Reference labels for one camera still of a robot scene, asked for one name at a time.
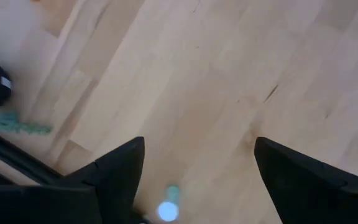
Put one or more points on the black table rail frame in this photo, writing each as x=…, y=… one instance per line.
x=17, y=158

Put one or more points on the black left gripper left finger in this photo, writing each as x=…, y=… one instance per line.
x=117, y=180

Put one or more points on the small green pill bottle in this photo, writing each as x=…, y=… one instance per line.
x=168, y=210

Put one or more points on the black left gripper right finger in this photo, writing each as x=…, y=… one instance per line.
x=291, y=180

